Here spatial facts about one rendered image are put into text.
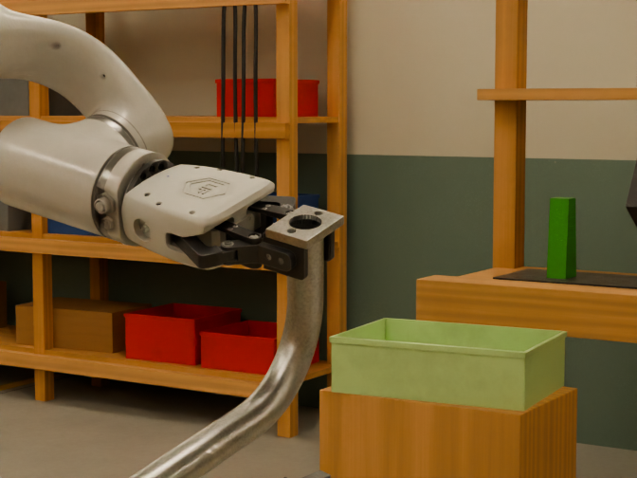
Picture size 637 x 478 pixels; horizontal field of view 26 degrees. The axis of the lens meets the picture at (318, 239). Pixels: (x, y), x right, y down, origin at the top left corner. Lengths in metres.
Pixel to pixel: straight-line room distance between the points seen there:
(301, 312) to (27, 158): 0.29
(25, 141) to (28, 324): 5.96
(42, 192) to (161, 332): 5.40
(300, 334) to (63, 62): 0.35
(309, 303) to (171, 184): 0.16
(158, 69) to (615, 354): 2.78
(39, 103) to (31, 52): 5.69
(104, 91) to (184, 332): 5.28
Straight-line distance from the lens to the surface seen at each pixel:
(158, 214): 1.13
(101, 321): 6.92
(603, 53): 6.06
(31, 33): 1.26
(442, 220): 6.38
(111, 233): 1.20
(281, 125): 6.03
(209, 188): 1.16
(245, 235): 1.11
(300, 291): 1.12
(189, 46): 7.13
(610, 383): 6.15
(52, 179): 1.22
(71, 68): 1.29
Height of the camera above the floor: 1.48
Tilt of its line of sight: 5 degrees down
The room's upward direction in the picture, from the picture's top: straight up
